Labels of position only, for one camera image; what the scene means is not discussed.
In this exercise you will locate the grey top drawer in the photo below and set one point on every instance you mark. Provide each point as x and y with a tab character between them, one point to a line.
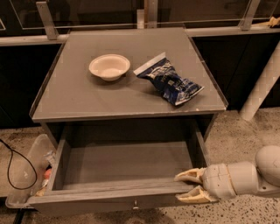
92	176

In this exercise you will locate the left metal bracket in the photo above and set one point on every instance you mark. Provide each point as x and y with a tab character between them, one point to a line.
47	20

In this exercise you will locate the blue chip bag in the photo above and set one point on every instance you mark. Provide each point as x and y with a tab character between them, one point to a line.
163	76

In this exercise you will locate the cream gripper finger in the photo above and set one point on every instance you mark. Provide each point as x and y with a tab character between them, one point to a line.
193	175
197	195

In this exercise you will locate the yellow object on rail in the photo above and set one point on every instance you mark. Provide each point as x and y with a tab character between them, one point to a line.
272	22

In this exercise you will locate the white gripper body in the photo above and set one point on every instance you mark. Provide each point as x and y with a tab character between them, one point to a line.
216	180

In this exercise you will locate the yellow crumpled wrapper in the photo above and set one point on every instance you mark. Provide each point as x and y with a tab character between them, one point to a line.
40	192

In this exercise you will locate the metal bracket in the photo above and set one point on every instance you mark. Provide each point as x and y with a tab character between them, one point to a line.
246	21
47	20

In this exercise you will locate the centre metal post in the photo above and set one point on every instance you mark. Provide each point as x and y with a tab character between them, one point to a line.
151	13

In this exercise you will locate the red apple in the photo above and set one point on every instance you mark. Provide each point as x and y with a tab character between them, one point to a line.
47	173

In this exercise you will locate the metal rail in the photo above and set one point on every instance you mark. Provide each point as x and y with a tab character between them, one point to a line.
193	32

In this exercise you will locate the grey drawer cabinet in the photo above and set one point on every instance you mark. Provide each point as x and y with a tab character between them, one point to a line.
71	93

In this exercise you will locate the white paper bowl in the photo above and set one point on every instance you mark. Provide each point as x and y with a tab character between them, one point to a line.
109	67

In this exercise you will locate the right metal bracket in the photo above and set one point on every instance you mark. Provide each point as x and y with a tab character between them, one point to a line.
246	21

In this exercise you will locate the small packet in bin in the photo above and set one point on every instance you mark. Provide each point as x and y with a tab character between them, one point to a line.
50	157

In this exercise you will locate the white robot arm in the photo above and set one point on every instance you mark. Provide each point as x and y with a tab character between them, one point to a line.
262	177

